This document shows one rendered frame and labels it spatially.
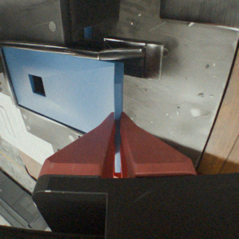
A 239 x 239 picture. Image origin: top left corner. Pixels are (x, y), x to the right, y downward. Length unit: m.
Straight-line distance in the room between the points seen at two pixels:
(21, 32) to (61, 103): 0.07
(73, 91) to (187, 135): 0.15
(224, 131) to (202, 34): 0.11
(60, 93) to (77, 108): 0.02
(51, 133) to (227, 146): 0.21
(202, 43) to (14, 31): 0.18
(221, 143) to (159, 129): 0.08
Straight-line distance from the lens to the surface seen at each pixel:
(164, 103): 0.22
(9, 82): 0.23
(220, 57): 0.19
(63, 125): 0.19
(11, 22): 0.20
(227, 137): 0.23
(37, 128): 0.25
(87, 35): 0.24
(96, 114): 0.15
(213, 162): 0.26
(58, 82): 0.16
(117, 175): 0.25
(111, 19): 0.20
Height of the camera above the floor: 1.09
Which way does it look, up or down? 44 degrees down
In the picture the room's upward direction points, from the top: 136 degrees counter-clockwise
